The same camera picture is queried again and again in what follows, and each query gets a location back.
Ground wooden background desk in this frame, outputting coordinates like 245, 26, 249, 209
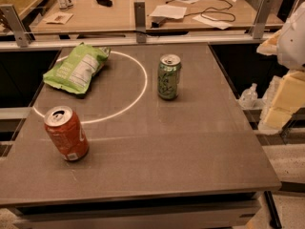
30, 0, 285, 36

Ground small paper card left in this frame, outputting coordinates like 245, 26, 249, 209
44, 11, 73, 25

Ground white paper sheet right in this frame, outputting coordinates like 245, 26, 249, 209
193, 15, 231, 30

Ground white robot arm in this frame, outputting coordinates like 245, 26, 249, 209
256, 2, 305, 135

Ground green soda can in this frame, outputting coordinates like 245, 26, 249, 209
157, 54, 182, 100

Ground metal bracket post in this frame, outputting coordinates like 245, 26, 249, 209
249, 0, 274, 39
133, 1, 146, 43
0, 4, 31, 48

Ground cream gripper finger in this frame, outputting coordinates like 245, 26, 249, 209
260, 70, 305, 130
256, 30, 281, 55

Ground right metal bracket post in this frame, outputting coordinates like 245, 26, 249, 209
249, 0, 274, 39

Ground white paper sheet centre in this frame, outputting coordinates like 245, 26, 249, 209
150, 5, 187, 19

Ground green chip bag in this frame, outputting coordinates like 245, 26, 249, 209
43, 43, 111, 94

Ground middle metal bracket post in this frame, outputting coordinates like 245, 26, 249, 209
133, 1, 146, 43

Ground black cable on desk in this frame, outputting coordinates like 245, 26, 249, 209
165, 0, 236, 23

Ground black computer mouse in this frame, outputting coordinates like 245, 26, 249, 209
96, 0, 112, 7

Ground left metal bracket post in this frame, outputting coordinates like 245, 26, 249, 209
0, 4, 31, 48

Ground orange soda can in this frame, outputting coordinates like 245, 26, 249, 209
44, 106, 89, 161

